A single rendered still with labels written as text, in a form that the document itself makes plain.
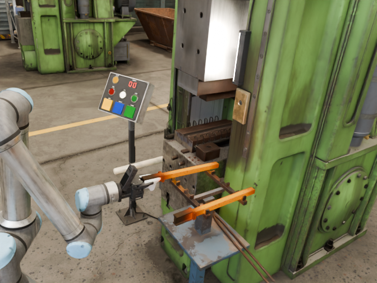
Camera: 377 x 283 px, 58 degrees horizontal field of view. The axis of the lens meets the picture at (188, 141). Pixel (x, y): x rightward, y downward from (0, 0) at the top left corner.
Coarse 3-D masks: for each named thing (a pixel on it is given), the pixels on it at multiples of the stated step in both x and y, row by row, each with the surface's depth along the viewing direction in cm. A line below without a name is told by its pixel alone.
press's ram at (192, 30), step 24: (192, 0) 170; (216, 0) 159; (240, 0) 167; (192, 24) 174; (216, 24) 165; (240, 24) 173; (192, 48) 178; (216, 48) 171; (192, 72) 183; (216, 72) 178
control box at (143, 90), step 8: (112, 72) 235; (112, 80) 234; (120, 80) 232; (128, 80) 229; (136, 80) 226; (120, 88) 231; (128, 88) 228; (136, 88) 225; (144, 88) 222; (152, 88) 227; (104, 96) 235; (112, 96) 233; (128, 96) 227; (144, 96) 222; (112, 104) 232; (128, 104) 226; (136, 104) 223; (144, 104) 224; (112, 112) 231; (136, 112) 222; (144, 112) 227; (136, 120) 222
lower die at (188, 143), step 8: (224, 120) 231; (184, 128) 215; (192, 128) 213; (200, 128) 214; (208, 128) 212; (224, 128) 214; (176, 136) 211; (184, 136) 203; (192, 136) 202; (208, 136) 204; (216, 136) 206; (224, 136) 210; (184, 144) 205; (192, 144) 198; (192, 152) 200
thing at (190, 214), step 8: (240, 192) 157; (248, 192) 157; (216, 200) 150; (224, 200) 150; (232, 200) 153; (200, 208) 144; (208, 208) 145; (216, 208) 148; (176, 216) 137; (184, 216) 139; (192, 216) 141; (176, 224) 138
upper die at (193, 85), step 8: (184, 72) 189; (184, 80) 191; (192, 80) 184; (200, 80) 181; (216, 80) 187; (224, 80) 190; (232, 80) 194; (184, 88) 193; (192, 88) 186; (200, 88) 183; (208, 88) 186; (216, 88) 189; (224, 88) 193; (232, 88) 196
